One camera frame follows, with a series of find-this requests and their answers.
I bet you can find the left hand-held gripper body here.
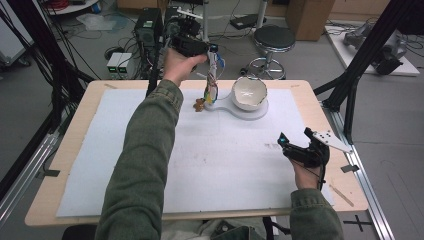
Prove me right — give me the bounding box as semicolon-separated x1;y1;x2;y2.
167;17;212;58

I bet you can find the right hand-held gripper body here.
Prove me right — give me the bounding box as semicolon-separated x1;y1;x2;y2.
282;129;353;169

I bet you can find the blue and white trinket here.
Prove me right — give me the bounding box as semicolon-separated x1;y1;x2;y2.
214;53;227;72

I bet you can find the brown bear trinket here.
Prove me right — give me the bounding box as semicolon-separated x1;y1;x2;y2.
192;97;207;113

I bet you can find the person's right hand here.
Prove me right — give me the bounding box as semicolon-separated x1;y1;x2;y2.
288;157;326;191

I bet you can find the person's left hand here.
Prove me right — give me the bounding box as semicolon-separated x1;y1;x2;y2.
162;48;208;88

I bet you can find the black flat box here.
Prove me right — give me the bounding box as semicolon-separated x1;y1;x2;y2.
229;13;268;31

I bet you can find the black computer tower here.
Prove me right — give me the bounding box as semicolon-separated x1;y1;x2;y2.
133;7;165;48

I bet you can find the thin wooden stick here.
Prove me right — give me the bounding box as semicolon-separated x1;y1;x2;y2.
328;183;355;208

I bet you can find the white eggshell-shaped ceramic bowl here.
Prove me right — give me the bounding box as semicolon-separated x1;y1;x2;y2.
231;75;269;112

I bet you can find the black round stool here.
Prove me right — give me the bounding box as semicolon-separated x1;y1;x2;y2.
239;24;297;81

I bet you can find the white power supply box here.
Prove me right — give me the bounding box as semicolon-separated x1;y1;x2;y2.
106;51;124;75
117;52;134;75

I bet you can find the white foam mat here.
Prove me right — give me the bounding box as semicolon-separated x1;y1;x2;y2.
55;87;335;218

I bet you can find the white floor platform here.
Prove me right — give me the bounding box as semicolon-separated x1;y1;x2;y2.
324;23;421;78

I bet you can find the clear plastic bag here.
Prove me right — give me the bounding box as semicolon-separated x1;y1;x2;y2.
75;12;118;32

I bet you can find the large cardboard box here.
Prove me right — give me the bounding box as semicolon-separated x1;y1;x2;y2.
285;0;336;42

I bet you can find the person's lap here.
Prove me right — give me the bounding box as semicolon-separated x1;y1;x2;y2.
161;215;268;240

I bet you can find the round white table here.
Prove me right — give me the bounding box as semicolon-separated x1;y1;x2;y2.
45;0;101;16

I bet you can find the white board panel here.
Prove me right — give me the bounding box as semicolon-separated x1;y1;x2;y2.
0;14;35;67

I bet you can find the black chair seat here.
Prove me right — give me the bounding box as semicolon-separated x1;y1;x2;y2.
61;223;98;240

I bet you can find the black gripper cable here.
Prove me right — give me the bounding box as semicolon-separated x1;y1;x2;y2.
317;163;327;192

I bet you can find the silver aluminium rail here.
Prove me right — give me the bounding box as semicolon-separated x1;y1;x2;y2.
321;99;397;240
0;132;60;228

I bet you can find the black metal frame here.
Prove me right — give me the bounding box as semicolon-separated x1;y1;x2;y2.
313;0;410;145
0;0;96;201

